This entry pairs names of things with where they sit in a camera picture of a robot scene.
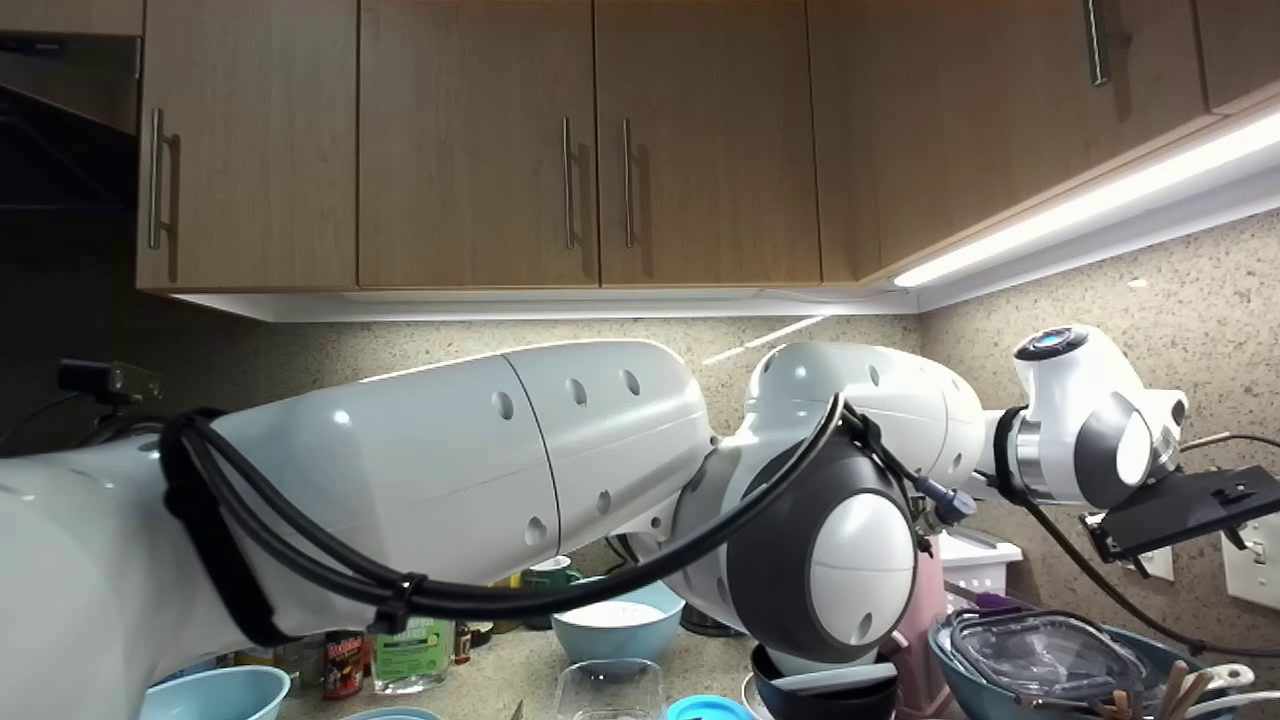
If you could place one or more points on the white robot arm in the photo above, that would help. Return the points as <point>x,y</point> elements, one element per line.
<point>427,495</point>

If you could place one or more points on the light blue mixing bowl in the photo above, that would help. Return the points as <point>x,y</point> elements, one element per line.
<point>624,624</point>

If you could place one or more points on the clear glass cup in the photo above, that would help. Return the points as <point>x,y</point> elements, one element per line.
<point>608,689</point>

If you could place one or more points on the blue lid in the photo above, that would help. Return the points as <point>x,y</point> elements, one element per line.
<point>705,711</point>

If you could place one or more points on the stacked dark bowls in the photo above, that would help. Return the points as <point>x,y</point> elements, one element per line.
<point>827,692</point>

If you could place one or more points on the pink knife block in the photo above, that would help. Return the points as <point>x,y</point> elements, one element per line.
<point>931,602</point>

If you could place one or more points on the wooden upper cabinets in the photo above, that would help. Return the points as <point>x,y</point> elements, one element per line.
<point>427,147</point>

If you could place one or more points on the teal dish bowl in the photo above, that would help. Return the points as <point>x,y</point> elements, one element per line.
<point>1157,661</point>

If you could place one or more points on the white gfci outlet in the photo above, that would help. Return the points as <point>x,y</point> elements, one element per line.
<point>1154,566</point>

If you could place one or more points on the under cabinet light strip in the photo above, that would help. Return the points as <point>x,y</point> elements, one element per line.
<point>1206,160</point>

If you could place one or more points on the white double light switch plate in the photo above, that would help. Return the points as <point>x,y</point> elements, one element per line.
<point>1255,566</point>

